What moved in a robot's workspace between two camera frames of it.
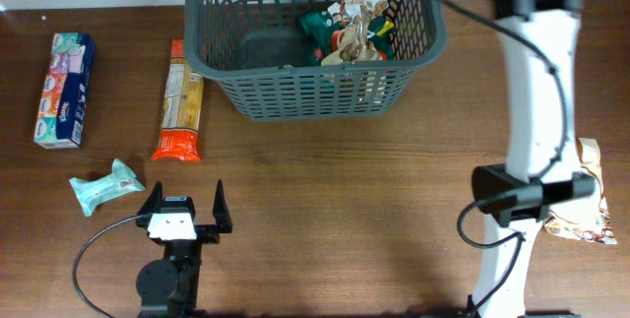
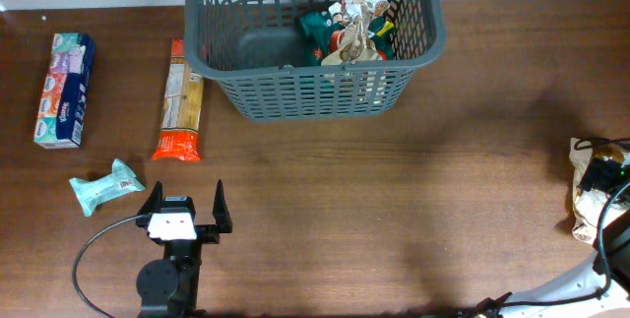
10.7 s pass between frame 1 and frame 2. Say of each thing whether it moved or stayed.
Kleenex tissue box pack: stayed
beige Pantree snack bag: moved
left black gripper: stayed
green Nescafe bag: stayed
